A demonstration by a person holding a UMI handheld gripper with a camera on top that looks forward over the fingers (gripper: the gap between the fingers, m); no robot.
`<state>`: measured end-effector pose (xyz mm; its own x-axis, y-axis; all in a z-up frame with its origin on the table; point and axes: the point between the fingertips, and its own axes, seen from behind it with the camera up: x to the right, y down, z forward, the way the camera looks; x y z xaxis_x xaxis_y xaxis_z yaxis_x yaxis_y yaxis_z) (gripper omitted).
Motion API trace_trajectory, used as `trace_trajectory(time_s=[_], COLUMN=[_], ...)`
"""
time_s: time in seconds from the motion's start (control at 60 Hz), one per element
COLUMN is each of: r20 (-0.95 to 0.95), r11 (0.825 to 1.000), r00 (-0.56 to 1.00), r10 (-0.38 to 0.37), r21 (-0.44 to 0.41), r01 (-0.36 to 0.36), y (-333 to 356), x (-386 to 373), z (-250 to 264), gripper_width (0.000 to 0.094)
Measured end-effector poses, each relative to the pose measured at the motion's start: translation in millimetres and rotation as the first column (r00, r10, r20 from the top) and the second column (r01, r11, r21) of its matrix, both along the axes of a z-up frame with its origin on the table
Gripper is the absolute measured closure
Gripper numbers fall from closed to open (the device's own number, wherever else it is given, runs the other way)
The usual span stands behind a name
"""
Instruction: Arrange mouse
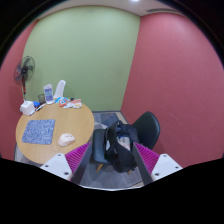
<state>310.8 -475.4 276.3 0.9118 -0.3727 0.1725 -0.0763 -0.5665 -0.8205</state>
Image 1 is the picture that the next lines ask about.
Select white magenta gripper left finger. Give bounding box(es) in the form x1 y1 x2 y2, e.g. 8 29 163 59
41 143 90 181

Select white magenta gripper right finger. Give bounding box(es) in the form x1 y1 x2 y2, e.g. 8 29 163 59
133 143 182 183

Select white computer mouse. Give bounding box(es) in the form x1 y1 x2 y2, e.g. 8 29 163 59
58 133 75 147

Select blue patterned mouse pad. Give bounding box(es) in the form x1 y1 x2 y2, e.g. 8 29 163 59
22 119 55 145

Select round wooden table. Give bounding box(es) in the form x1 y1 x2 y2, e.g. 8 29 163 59
16 104 94 164

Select black plastic chair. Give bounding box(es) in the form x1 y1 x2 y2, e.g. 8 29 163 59
92 111 160 171

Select black backpack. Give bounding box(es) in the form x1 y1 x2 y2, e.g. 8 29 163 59
104 120 139 173

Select orange snack packet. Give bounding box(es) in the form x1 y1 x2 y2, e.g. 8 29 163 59
59 97 69 107

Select white snack packet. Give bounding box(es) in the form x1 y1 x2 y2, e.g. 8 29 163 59
71 99 82 108

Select black marker pen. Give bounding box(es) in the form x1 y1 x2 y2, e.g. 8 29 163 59
35 103 46 112

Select blue small object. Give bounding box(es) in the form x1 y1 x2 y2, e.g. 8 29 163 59
33 101 40 107

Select white tissue box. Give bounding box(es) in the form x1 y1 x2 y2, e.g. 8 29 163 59
20 101 35 115

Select dark drinking glass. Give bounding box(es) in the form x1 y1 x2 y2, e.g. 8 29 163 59
38 94 46 104

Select white blue carton package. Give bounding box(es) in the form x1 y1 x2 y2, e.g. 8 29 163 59
44 84 54 104

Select black standing fan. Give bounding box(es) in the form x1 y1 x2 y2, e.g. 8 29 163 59
14 56 35 99

